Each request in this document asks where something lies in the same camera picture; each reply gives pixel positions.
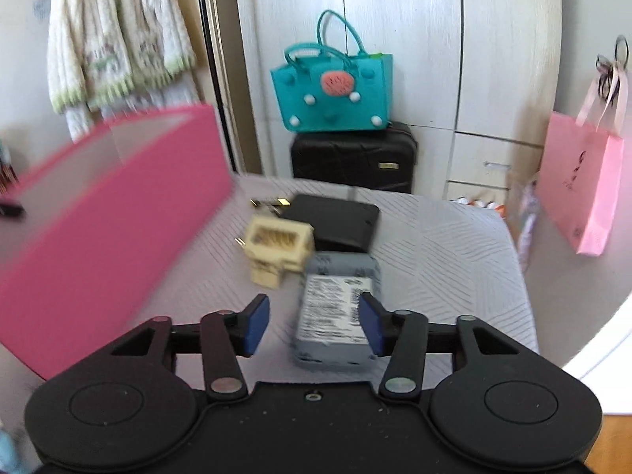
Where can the pink paper gift bag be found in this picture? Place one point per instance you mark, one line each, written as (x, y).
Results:
(580, 182)

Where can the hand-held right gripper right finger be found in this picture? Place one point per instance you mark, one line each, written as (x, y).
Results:
(370, 325)

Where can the pack of orange drink bottles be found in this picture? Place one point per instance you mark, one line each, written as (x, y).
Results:
(481, 205)

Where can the white green fleece jacket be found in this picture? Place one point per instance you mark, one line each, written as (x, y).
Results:
(108, 34)

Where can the pink storage box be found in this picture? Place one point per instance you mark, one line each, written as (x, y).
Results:
(98, 237)

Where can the grey battery pack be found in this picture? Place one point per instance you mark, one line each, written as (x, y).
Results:
(331, 306)

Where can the teal felt handbag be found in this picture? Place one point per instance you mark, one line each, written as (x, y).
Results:
(335, 94)

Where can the white printed plastic bag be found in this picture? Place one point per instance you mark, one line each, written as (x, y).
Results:
(527, 222)

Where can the white fleece pants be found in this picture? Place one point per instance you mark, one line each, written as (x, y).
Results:
(163, 94)

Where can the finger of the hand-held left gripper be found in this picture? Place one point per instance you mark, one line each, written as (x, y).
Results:
(11, 210)

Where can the black flat box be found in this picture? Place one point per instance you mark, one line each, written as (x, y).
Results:
(335, 222)

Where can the cream plug adapter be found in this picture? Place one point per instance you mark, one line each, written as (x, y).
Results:
(276, 247)

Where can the black hard suitcase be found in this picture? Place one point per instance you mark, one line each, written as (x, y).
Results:
(355, 160)

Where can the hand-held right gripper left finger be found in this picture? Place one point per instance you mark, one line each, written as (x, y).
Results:
(256, 325)

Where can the white wardrobe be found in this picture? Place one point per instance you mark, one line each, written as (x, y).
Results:
(444, 59)

